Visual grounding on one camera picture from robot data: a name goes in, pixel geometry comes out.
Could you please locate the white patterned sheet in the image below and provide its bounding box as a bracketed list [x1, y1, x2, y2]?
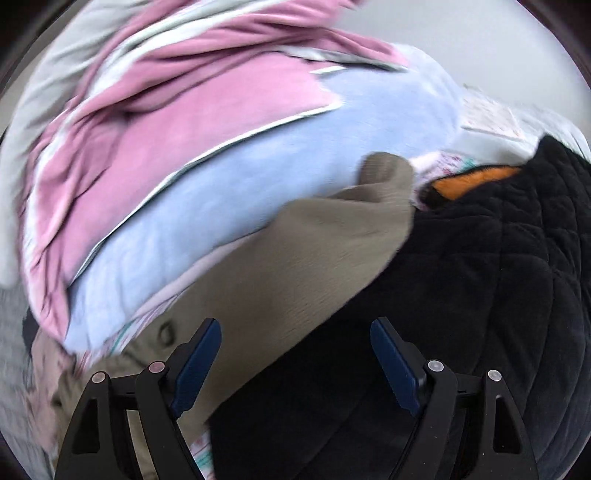
[411, 151, 481, 208]

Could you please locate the black quilted jacket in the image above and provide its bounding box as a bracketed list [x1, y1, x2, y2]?
[208, 135, 591, 480]

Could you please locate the white paper tag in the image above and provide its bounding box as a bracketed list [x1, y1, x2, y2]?
[461, 95, 525, 140]

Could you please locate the olive knit garment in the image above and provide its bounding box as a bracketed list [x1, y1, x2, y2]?
[51, 152, 416, 480]

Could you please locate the grey cloth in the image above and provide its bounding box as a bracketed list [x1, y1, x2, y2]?
[0, 0, 116, 287]

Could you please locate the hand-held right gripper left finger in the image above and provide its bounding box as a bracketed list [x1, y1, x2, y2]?
[54, 318, 223, 480]

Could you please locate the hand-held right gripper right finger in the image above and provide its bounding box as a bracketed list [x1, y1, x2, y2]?
[370, 316, 540, 480]

